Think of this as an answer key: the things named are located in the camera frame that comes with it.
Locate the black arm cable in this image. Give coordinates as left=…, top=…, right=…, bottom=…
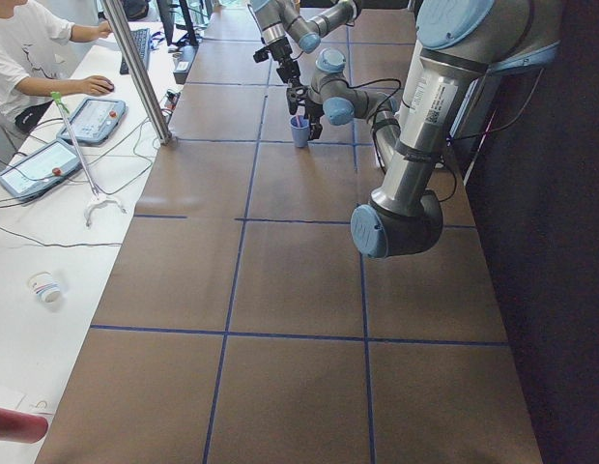
left=347, top=77, right=518, bottom=204

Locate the black keyboard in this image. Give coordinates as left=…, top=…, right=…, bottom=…
left=119, top=28, right=151, bottom=75

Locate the black power adapter box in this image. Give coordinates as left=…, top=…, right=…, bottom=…
left=173, top=45, right=198, bottom=85

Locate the white paper cup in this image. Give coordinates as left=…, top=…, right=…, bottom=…
left=27, top=271, right=64, bottom=305

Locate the black monitor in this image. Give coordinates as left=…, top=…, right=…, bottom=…
left=157, top=0, right=200, bottom=48

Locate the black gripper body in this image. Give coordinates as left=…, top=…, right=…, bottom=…
left=252, top=38, right=300, bottom=85
left=286, top=86, right=324, bottom=121

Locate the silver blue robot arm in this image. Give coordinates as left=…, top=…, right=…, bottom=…
left=249, top=1, right=425, bottom=118
left=306, top=1, right=564, bottom=258

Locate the teach pendant tablet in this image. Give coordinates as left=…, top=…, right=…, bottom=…
left=64, top=97, right=127, bottom=146
left=0, top=139, right=81, bottom=202

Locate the blue ribbed plastic cup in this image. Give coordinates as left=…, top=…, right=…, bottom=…
left=290, top=115, right=309, bottom=148

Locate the near teach pendant tablet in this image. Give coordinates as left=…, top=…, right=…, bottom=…
left=0, top=139, right=81, bottom=202

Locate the red fire extinguisher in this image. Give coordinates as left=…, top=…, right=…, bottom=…
left=0, top=408, right=49, bottom=444

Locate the grabber reaching tool stick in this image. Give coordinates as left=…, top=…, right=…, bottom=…
left=50, top=91, right=127, bottom=228

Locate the black computer mouse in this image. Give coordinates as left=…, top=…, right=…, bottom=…
left=100, top=81, right=114, bottom=95

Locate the person in white shirt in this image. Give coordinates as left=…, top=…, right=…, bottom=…
left=0, top=1, right=111, bottom=133

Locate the far teach pendant tablet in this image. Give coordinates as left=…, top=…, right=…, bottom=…
left=64, top=97, right=127, bottom=146

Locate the aluminium frame post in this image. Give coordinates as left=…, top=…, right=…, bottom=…
left=101, top=0, right=172, bottom=145

